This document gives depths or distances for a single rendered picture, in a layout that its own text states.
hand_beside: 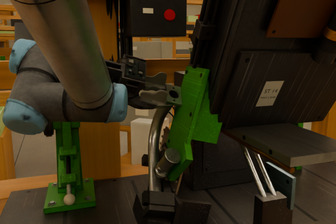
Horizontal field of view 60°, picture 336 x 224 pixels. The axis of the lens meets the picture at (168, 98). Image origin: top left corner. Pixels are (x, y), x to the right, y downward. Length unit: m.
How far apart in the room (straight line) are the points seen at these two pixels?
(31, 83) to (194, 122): 0.33
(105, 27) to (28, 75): 0.41
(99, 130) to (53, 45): 0.64
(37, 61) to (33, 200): 0.45
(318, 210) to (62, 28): 0.76
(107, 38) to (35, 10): 0.64
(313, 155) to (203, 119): 0.23
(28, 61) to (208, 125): 0.40
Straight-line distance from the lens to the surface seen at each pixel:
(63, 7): 0.33
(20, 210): 0.90
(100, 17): 0.95
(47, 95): 0.56
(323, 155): 0.60
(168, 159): 0.63
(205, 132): 0.67
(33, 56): 0.63
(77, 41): 0.37
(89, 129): 0.98
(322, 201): 0.95
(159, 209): 0.68
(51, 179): 1.09
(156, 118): 0.77
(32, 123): 0.57
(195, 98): 0.64
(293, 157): 0.56
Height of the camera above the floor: 1.32
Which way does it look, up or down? 10 degrees down
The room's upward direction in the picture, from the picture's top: straight up
